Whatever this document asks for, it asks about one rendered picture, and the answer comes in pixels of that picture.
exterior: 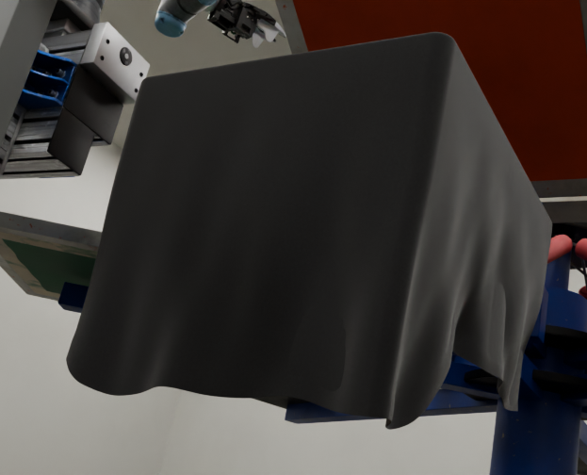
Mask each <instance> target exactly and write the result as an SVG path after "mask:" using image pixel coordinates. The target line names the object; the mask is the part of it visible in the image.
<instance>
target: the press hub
mask: <svg viewBox="0 0 587 475"><path fill-rule="evenodd" d="M553 234H555V235H566V236H568V237H570V238H574V239H575V240H574V241H572V242H575V243H578V242H579V241H580V240H581V239H583V238H587V222H560V223H552V234H551V237H552V238H554V237H553V236H552V235H553ZM575 247H576V246H573V247H572V250H571V251H570V252H569V253H568V254H565V255H563V256H561V257H559V258H557V259H555V260H553V261H552V262H550V263H548V264H547V267H546V280H545V288H546V291H547V292H548V302H547V312H546V331H545V341H544V342H545V344H546V359H536V358H529V360H530V361H531V362H532V363H533V365H534V366H535V367H537V368H538V369H534V370H533V371H532V379H533V380H534V382H535V383H536V384H538V385H539V386H540V387H541V388H542V390H543V396H542V399H541V400H540V401H539V400H532V399H518V411H510V410H507V409H505V408H504V407H503V404H502V399H501V398H498V400H497V415H496V424H495V431H494V440H493V448H492V457H491V466H490V473H489V475H577V472H578V459H579V435H580V422H581V421H582V420H587V418H582V417H581V409H582V407H577V406H575V405H573V404H570V403H568V402H564V401H561V394H569V393H580V392H587V379H583V378H580V377H576V376H573V375H581V374H584V371H585V369H582V370H580V369H577V368H575V367H572V366H570V365H567V364H565V363H564V362H563V359H564V350H569V349H575V348H582V347H587V300H586V299H585V298H584V297H583V296H581V295H579V294H578V293H576V292H573V291H570V290H568V286H569V274H570V270H575V268H574V267H573V266H571V265H570V263H571V262H572V263H574V264H575V265H576V266H578V267H579V268H580V269H582V263H581V258H579V257H577V256H576V253H575ZM464 380H465V382H470V383H474V384H479V385H487V386H491V387H497V377H496V376H494V375H492V374H490V373H489V372H487V371H485V370H483V369H474V370H470V371H469V372H467V373H465V377H464Z"/></svg>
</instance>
